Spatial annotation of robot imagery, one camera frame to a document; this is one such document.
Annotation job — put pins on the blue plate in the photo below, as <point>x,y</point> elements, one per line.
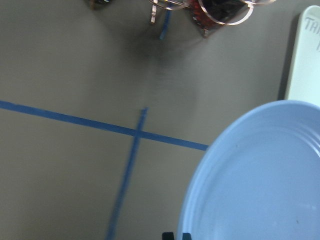
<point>260,179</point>

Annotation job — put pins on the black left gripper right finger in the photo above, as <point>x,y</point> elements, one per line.
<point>186,236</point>

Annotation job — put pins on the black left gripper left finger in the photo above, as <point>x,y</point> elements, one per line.
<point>167,236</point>

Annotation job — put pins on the copper wire bottle basket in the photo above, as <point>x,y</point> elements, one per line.
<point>208,15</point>

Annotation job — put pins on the cream plastic tray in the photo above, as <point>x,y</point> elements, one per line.
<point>303,82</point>

